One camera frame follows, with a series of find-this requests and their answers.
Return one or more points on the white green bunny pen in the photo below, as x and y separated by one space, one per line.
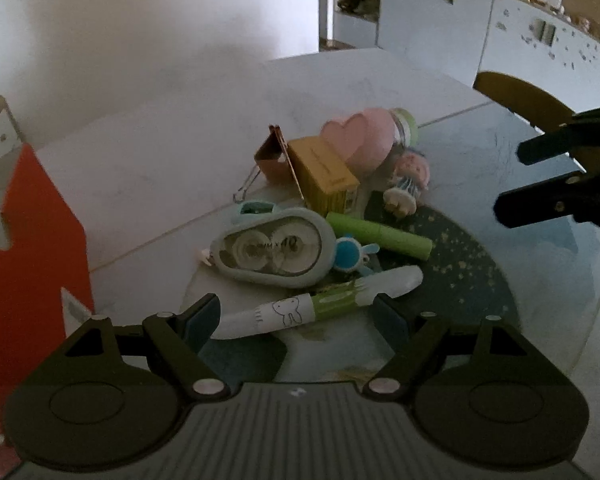
280 312

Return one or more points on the wooden chair back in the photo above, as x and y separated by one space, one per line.
520 92

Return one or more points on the green tube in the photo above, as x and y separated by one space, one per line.
380 235

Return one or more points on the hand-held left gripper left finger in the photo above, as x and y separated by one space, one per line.
205 317

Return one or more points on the dark speckled round mat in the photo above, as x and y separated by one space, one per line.
460 260

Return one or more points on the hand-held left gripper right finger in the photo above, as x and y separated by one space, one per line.
387 317

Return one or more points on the yellow carton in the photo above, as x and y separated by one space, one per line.
325 170

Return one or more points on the rose gold binder clip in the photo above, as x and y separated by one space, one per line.
270 160

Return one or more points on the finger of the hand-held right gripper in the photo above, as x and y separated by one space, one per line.
540 205
555 140

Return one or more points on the blue bunny clip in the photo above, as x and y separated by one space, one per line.
347 255

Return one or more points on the grey cabinet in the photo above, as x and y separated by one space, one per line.
430 15

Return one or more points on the blue-grey correction tape dispenser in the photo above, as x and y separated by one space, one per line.
300 230

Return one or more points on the small pink-haired doll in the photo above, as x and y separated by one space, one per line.
410 170

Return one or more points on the orange cardboard box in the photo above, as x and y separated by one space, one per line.
35 240

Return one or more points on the pink heart glass bottle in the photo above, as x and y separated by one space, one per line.
375 135

